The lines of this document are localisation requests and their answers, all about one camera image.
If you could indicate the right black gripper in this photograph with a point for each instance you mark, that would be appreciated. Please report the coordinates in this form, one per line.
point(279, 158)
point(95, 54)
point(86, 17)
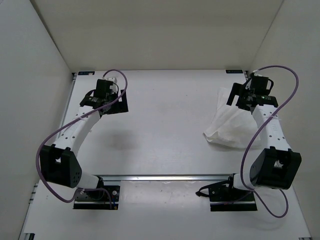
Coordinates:
point(238, 89)

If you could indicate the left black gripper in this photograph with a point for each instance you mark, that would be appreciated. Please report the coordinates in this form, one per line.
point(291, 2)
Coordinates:
point(121, 106)

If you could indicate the white skirt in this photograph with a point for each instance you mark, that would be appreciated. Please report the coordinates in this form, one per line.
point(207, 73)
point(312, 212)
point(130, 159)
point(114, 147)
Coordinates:
point(231, 127)

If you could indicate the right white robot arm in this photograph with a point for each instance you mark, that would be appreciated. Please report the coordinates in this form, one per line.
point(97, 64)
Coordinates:
point(277, 164)

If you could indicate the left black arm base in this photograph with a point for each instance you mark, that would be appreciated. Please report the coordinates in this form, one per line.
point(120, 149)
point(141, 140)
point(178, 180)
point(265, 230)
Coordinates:
point(106, 199)

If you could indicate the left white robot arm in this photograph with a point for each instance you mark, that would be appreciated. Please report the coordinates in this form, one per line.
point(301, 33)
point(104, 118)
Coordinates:
point(58, 162)

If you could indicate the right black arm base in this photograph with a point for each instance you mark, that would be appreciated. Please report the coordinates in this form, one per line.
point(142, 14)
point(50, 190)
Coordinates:
point(223, 197)

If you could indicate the right blue label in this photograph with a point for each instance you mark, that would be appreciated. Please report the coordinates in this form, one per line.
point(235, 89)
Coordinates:
point(233, 71)

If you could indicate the blue label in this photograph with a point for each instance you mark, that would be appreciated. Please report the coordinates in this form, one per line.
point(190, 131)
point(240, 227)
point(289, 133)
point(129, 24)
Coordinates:
point(233, 71)
point(85, 73)

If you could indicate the left blue label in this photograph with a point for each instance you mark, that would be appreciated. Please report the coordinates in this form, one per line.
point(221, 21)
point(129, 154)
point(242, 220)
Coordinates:
point(85, 73)

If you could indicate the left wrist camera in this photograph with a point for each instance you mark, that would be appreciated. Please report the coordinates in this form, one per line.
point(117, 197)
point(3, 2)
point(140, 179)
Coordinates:
point(112, 79)

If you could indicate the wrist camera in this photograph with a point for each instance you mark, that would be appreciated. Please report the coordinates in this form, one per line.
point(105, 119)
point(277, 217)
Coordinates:
point(112, 79)
point(254, 74)

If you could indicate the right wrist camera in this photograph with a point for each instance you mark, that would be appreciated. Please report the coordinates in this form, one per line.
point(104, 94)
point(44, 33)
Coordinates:
point(254, 74)

